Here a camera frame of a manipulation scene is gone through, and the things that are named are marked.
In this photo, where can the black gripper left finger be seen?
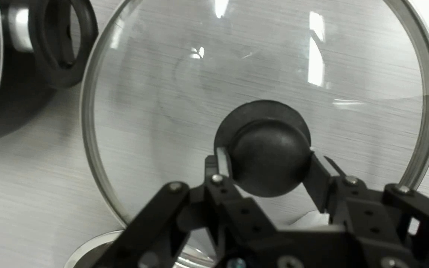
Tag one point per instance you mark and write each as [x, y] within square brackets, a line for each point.
[234, 213]

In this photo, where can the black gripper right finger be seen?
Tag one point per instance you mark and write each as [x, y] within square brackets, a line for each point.
[372, 217]

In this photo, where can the glass lid with black knob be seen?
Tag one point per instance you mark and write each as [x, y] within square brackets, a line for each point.
[268, 149]

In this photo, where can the black cooking pot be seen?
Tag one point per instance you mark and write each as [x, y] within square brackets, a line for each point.
[6, 59]

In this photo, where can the steel mixing bowl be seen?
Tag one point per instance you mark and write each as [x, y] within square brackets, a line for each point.
[88, 250]

